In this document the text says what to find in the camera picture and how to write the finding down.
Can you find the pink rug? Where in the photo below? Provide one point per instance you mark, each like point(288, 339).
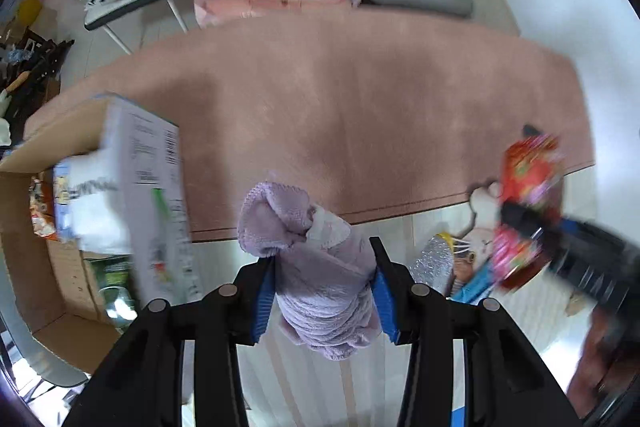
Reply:
point(375, 113)

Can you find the green wet wipes pack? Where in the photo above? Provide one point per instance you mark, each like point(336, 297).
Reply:
point(112, 285)

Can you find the white pillow pack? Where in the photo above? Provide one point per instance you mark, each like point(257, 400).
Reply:
point(97, 204)

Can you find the blue bear tissue pack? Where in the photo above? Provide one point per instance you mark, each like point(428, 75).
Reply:
point(61, 194)

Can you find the lilac towel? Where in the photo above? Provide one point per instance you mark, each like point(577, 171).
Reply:
point(323, 269)

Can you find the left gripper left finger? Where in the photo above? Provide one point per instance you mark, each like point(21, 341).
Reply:
point(139, 382)

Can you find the red snack bag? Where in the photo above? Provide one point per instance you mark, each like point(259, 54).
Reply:
point(532, 179)

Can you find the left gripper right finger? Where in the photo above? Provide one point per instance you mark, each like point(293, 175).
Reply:
point(506, 382)

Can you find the brown cardboard box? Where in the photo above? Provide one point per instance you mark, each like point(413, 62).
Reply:
point(49, 279)

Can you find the orange snack bag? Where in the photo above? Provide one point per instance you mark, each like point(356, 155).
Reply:
point(41, 208)

